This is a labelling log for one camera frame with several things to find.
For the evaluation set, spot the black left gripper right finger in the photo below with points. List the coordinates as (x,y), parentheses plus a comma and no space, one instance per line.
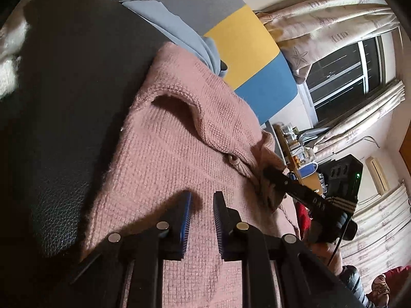
(232,232)

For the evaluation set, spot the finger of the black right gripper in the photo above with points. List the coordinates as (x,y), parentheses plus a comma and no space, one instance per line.
(303,194)

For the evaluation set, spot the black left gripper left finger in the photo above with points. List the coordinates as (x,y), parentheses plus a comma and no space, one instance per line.
(175,242)

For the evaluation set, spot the pink knitted sweater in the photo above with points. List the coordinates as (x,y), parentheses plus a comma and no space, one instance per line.
(187,130)

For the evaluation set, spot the person's right hand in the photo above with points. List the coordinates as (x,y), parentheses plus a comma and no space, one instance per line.
(330,255)

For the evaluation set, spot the red garment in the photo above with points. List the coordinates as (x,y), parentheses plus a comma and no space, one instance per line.
(303,219)

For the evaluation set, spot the cluttered wooden shelf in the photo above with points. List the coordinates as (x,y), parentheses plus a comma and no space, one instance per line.
(298,158)

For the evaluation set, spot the person in red jacket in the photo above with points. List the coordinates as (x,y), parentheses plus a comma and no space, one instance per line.
(385,290)

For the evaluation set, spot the beige patterned curtain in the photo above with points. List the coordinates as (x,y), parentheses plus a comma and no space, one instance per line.
(309,31)

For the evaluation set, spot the light blue grey garment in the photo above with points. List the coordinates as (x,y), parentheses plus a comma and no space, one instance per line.
(178,32)

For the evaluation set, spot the white printed pillow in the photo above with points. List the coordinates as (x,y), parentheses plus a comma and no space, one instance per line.
(13,35)

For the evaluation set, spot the white wall air conditioner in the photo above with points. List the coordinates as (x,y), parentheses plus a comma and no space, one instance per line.
(378,175)

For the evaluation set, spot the dark window with white frame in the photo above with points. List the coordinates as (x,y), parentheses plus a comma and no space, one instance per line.
(344,80)

